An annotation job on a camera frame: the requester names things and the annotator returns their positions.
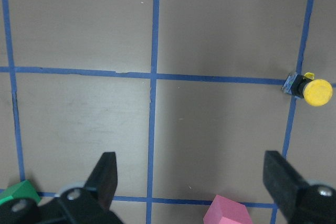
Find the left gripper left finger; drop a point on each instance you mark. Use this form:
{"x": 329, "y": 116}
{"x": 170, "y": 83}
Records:
{"x": 87, "y": 204}

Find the yellow push button switch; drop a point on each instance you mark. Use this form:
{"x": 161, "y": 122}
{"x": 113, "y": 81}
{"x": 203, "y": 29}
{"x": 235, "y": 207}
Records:
{"x": 315, "y": 92}

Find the green cube near left arm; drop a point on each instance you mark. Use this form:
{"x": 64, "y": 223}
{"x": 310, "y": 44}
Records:
{"x": 24, "y": 189}

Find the pink cube centre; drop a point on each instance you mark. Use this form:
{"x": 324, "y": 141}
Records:
{"x": 224, "y": 210}

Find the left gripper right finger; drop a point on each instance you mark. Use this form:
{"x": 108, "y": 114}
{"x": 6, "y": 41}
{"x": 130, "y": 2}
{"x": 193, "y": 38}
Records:
{"x": 298, "y": 200}

